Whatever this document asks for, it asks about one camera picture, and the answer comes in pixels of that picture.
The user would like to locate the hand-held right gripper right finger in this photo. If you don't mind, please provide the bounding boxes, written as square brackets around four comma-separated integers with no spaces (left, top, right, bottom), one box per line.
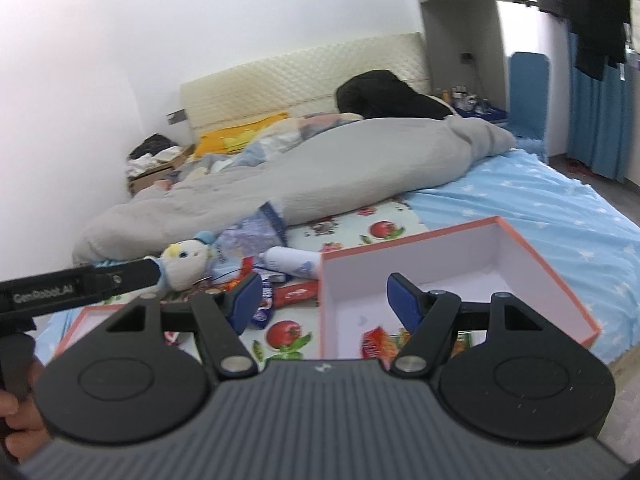
[387,272,551,378]

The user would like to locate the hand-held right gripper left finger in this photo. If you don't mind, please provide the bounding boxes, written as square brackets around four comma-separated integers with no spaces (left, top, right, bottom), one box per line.
[102,272,263,382]

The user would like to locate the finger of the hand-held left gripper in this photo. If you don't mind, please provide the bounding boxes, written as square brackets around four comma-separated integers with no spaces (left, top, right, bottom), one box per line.
[92,258,161,301]

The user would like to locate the shallow white box orange rim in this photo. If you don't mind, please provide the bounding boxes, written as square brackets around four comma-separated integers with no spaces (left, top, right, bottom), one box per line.
[52,304,198,361]

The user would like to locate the deep white box orange rim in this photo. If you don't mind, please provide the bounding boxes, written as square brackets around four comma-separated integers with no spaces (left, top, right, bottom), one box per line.
[319,216,602,361]

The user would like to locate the person's left hand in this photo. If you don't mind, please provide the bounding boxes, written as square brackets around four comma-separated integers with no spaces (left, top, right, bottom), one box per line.
[0,391,51,453]

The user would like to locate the purple and red snack packet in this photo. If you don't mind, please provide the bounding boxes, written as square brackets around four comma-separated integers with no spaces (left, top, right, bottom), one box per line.
[250,280,275,331]

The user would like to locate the orange-red snack packet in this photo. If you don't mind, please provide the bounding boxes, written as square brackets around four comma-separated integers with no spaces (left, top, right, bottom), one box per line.
[200,280,238,297]

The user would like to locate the red and yellow snack packet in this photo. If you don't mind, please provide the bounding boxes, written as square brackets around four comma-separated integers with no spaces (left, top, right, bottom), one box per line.
[362,327,401,361]

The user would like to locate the flat red snack packet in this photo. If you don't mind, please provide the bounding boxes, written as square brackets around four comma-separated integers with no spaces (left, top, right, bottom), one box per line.
[272,280,321,308]

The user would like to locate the white and blue plush toy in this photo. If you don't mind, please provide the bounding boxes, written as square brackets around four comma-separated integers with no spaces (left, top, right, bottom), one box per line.
[145,230,221,291]

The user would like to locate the white bottle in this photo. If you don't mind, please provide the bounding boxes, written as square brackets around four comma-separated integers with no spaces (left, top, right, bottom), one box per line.
[262,246,322,279]

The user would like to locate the large blue snack bag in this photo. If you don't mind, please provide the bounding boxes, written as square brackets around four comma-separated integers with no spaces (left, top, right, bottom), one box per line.
[212,201,288,281]

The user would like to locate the green snack packet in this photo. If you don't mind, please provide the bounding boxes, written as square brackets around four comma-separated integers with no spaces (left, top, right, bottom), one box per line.
[397,329,473,358]

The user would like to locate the cardboard box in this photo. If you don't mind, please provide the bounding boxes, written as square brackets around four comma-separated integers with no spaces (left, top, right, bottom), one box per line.
[127,144,196,196]

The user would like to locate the fruit print sheet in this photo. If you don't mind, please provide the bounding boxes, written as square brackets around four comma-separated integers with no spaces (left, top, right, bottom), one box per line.
[45,197,431,368]

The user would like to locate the pile of clothes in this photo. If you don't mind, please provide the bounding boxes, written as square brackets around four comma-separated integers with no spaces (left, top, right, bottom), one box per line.
[126,133,181,176]

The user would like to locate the grey duvet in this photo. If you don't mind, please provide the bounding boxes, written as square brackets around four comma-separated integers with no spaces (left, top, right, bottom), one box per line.
[72,117,516,266]

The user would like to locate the yellow pillow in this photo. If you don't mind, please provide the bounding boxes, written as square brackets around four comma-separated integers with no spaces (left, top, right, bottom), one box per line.
[194,112,290,158]

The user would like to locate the black jacket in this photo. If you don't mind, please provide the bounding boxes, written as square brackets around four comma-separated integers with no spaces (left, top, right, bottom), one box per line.
[335,70,458,121]

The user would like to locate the cream quilted headboard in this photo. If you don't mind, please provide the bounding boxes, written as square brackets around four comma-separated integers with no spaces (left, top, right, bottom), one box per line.
[180,32,431,143]

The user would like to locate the blue chair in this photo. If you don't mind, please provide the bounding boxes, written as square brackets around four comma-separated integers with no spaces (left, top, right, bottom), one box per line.
[507,51,551,153]

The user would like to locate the blue curtain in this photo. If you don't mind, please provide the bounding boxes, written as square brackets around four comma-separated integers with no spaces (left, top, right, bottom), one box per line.
[567,25,633,183]

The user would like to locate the hanging dark clothes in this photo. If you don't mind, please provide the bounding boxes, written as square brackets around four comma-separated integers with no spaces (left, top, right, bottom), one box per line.
[530,0,633,81]

